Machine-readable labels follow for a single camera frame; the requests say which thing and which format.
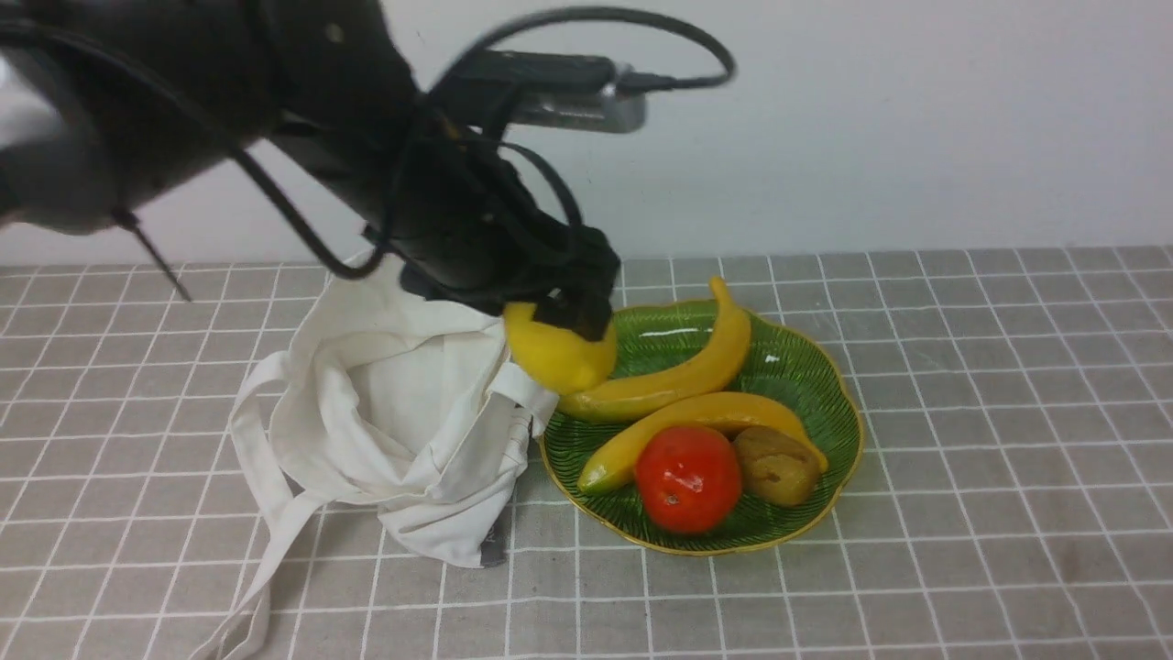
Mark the lower yellow banana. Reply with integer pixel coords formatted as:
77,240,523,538
576,392,829,496

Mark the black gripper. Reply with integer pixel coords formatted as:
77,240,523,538
364,118,619,341

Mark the yellow lemon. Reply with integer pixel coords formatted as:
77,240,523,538
502,302,619,394

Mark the upper yellow banana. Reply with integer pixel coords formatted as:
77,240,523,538
557,275,751,424

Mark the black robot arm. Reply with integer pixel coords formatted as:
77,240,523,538
4,1,619,341

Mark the green leaf-shaped plate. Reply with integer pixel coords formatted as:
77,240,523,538
540,317,866,556

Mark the red tomato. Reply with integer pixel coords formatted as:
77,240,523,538
633,426,744,535

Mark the brown kiwi fruit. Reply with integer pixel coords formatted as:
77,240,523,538
732,426,822,506

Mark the black cable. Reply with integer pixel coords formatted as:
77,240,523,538
0,7,737,302

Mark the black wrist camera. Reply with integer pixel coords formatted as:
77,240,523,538
434,50,647,135

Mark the yellow banana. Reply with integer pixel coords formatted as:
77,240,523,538
576,392,829,496
557,275,751,424

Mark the white cloth tote bag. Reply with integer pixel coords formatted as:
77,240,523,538
194,256,558,659

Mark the grey checkered tablecloth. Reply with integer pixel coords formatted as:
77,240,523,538
1,247,1172,659

